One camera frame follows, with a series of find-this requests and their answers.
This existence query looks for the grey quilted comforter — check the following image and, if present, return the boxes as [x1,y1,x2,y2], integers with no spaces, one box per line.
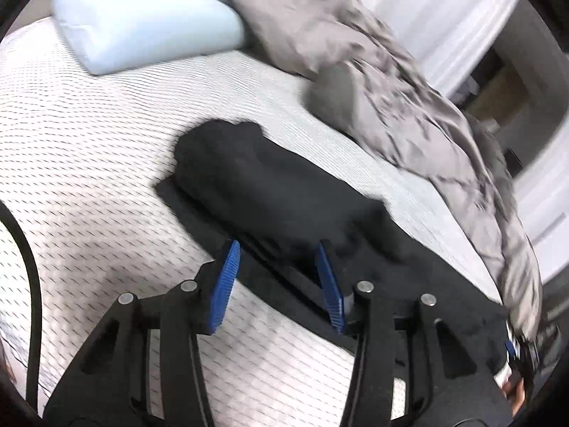
[218,0,543,343]

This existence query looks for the black cable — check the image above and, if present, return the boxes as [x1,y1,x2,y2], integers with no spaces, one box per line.
[0,202,43,405]

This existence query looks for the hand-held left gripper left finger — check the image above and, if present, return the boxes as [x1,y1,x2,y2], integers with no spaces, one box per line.
[42,239,241,427]

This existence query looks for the white honeycomb mattress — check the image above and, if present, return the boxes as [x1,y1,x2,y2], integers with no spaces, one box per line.
[0,22,507,419]

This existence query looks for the black pants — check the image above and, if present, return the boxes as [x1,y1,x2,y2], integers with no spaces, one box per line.
[155,118,510,379]

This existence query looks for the person's right hand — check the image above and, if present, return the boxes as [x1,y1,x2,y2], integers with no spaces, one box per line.
[501,376,534,415]

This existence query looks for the brown wooden furniture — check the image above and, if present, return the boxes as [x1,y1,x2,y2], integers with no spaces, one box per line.
[458,49,534,121]

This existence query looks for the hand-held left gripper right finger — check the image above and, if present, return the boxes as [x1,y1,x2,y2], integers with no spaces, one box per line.
[313,240,516,427]

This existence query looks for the white curtain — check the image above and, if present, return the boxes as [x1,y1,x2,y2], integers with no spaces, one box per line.
[307,0,521,99]

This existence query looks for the light blue pillow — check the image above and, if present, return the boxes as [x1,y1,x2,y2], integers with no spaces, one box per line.
[52,0,247,76]

